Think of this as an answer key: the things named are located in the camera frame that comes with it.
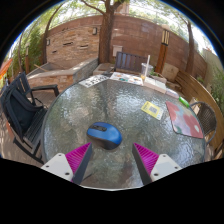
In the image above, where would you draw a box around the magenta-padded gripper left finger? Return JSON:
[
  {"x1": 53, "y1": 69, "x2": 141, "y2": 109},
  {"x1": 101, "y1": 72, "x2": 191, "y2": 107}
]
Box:
[{"x1": 41, "y1": 142, "x2": 94, "y2": 186}]

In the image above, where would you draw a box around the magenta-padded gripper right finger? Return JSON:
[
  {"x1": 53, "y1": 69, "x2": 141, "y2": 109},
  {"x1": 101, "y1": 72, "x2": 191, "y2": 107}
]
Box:
[{"x1": 131, "y1": 142, "x2": 184, "y2": 186}]

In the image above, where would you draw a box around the blue computer mouse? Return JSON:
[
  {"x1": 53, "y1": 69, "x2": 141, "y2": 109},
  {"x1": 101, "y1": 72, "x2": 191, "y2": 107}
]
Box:
[{"x1": 86, "y1": 121, "x2": 123, "y2": 151}]

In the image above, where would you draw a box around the red floral mouse pad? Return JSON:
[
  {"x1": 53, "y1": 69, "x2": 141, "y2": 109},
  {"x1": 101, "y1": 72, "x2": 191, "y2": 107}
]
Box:
[{"x1": 165, "y1": 101, "x2": 205, "y2": 140}]

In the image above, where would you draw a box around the yellow card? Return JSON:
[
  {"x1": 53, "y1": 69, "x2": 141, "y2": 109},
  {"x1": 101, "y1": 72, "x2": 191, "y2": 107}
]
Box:
[{"x1": 140, "y1": 100, "x2": 165, "y2": 121}]

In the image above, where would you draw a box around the black slatted chair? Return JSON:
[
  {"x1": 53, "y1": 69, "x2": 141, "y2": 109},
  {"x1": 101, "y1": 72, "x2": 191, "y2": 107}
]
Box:
[{"x1": 0, "y1": 71, "x2": 60, "y2": 165}]

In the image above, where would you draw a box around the small green packet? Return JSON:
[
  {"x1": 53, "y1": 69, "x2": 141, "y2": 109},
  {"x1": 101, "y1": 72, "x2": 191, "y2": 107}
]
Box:
[{"x1": 178, "y1": 96, "x2": 191, "y2": 108}]

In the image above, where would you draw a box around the wooden slat fence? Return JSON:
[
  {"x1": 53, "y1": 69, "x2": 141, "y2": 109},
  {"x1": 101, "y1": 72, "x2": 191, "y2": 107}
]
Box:
[{"x1": 174, "y1": 69, "x2": 224, "y2": 158}]

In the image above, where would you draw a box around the black-white patterned sheet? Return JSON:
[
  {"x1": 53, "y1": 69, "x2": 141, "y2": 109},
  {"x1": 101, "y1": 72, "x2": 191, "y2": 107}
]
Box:
[{"x1": 78, "y1": 74, "x2": 110, "y2": 89}]

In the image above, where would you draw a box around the colourful magazine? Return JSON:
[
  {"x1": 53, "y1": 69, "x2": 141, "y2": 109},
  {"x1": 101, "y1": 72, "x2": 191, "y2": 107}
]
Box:
[{"x1": 109, "y1": 71, "x2": 144, "y2": 86}]

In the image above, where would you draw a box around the clear plastic cup with straw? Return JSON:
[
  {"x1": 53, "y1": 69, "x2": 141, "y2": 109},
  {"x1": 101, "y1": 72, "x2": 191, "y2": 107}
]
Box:
[{"x1": 140, "y1": 54, "x2": 154, "y2": 86}]

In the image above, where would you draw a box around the dark wooden slatted chair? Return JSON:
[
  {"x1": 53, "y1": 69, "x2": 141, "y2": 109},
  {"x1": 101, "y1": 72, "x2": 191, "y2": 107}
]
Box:
[{"x1": 114, "y1": 51, "x2": 149, "y2": 75}]

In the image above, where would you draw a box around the slim tree trunk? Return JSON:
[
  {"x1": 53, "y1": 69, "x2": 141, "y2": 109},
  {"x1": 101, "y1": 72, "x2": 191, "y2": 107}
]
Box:
[{"x1": 184, "y1": 19, "x2": 196, "y2": 77}]

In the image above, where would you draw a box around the forked tree trunk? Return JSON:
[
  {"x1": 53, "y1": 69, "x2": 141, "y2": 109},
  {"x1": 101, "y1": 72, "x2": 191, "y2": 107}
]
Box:
[{"x1": 79, "y1": 0, "x2": 129, "y2": 65}]

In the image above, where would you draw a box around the wooden lamp post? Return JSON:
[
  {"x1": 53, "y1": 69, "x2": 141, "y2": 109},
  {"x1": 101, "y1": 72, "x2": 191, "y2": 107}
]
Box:
[{"x1": 154, "y1": 29, "x2": 171, "y2": 75}]

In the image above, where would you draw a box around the grey wall box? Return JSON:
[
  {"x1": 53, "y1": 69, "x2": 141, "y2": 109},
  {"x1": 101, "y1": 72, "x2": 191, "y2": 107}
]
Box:
[{"x1": 112, "y1": 44, "x2": 123, "y2": 58}]

